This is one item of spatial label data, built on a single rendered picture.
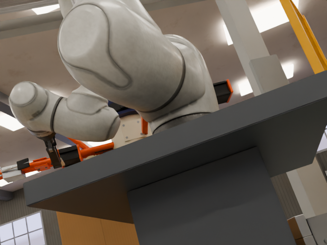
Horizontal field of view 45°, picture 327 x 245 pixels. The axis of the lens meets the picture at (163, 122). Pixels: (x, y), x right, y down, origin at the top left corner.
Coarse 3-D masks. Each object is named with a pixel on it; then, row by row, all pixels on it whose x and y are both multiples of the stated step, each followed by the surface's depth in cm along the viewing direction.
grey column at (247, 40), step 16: (224, 0) 304; (240, 0) 304; (224, 16) 311; (240, 16) 298; (240, 32) 293; (256, 32) 294; (240, 48) 295; (256, 48) 288; (288, 176) 267; (304, 176) 252; (320, 176) 253; (304, 192) 250; (320, 192) 249; (304, 208) 255; (320, 208) 245
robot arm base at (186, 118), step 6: (192, 114) 79; (198, 114) 80; (204, 114) 80; (174, 120) 80; (180, 120) 79; (186, 120) 79; (162, 126) 81; (168, 126) 80; (174, 126) 79; (156, 132) 82
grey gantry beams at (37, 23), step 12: (144, 0) 403; (156, 0) 404; (168, 0) 406; (180, 0) 411; (192, 0) 417; (60, 12) 391; (0, 24) 381; (12, 24) 382; (24, 24) 383; (36, 24) 384; (48, 24) 388; (60, 24) 393; (0, 36) 385; (12, 36) 390
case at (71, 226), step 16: (64, 224) 123; (80, 224) 123; (96, 224) 123; (112, 224) 123; (128, 224) 124; (64, 240) 121; (80, 240) 121; (96, 240) 121; (112, 240) 122; (128, 240) 122
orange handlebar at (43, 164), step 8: (144, 120) 137; (144, 128) 144; (104, 144) 152; (112, 144) 152; (80, 152) 151; (88, 152) 151; (40, 160) 149; (48, 160) 149; (32, 168) 152; (40, 168) 150; (48, 168) 153
